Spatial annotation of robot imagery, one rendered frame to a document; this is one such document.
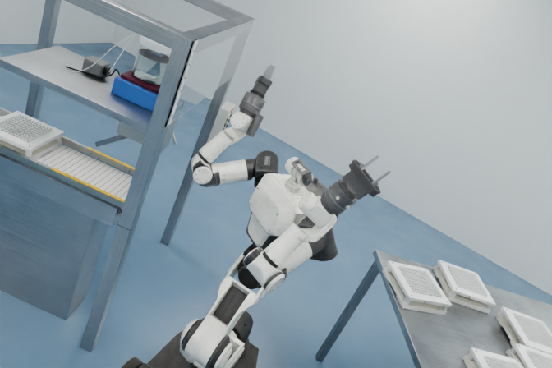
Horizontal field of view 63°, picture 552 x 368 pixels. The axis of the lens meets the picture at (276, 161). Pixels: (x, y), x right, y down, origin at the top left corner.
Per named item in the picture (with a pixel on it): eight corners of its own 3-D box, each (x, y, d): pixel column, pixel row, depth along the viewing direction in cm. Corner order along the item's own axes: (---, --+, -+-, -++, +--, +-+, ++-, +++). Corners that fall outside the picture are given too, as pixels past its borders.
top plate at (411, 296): (425, 271, 233) (427, 268, 232) (449, 308, 212) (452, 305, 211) (386, 263, 225) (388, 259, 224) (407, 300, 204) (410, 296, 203)
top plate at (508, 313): (540, 323, 234) (543, 320, 233) (568, 362, 211) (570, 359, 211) (500, 309, 230) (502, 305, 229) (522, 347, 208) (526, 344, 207)
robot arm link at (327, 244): (298, 258, 165) (324, 240, 172) (315, 268, 158) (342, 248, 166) (292, 232, 161) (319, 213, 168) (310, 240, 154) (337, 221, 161)
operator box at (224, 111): (222, 140, 293) (236, 104, 282) (214, 149, 277) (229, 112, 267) (213, 136, 293) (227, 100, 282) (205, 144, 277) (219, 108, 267)
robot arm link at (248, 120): (245, 103, 190) (232, 127, 190) (237, 97, 179) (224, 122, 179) (268, 115, 187) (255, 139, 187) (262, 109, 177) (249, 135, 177)
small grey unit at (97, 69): (111, 77, 197) (114, 65, 195) (103, 80, 191) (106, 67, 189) (89, 67, 197) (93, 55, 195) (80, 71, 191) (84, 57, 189)
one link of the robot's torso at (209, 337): (181, 348, 186) (246, 255, 205) (215, 374, 182) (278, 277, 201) (174, 344, 173) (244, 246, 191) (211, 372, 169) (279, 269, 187)
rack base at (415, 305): (420, 278, 235) (423, 275, 234) (444, 315, 214) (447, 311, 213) (381, 270, 227) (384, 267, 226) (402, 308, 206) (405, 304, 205)
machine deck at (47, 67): (181, 109, 207) (183, 102, 206) (144, 135, 172) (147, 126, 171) (57, 53, 207) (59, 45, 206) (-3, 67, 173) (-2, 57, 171)
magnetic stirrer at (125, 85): (174, 100, 203) (181, 82, 199) (154, 113, 183) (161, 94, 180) (134, 82, 203) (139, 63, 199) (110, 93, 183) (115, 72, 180)
